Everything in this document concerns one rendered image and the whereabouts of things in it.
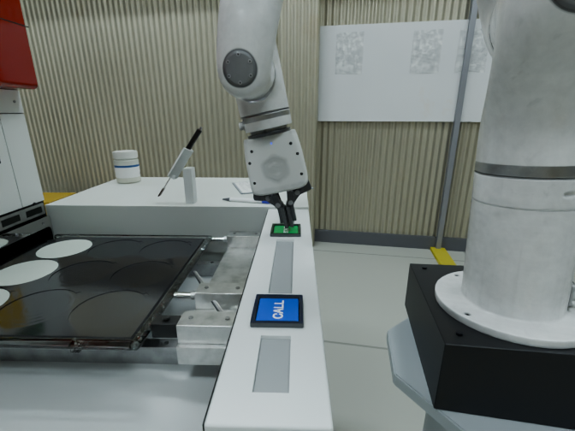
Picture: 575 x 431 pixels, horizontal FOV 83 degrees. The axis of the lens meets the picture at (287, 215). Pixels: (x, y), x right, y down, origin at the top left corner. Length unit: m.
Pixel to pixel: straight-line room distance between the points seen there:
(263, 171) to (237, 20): 0.22
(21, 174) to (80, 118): 2.99
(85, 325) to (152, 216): 0.36
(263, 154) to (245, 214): 0.25
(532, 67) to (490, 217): 0.17
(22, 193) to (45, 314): 0.39
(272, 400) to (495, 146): 0.36
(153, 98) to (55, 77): 1.02
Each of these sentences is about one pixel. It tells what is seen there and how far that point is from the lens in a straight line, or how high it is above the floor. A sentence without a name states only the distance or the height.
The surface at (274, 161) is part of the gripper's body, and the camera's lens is 0.56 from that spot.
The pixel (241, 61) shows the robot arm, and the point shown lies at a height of 1.24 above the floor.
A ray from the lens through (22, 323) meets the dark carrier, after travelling 0.59.
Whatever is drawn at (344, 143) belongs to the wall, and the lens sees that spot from 2.91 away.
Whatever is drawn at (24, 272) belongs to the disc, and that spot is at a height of 0.90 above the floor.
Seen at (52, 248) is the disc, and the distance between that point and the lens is 0.85.
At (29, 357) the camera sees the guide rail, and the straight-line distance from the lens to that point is 0.65.
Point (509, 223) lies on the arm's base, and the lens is 0.46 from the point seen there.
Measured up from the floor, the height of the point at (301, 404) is 0.96.
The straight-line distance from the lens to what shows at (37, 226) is 0.93.
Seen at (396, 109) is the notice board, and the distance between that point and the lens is 2.90.
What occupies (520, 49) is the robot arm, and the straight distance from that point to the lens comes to 0.41.
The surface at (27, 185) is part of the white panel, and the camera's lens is 0.93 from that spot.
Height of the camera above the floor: 1.17
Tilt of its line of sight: 18 degrees down
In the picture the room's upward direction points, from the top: straight up
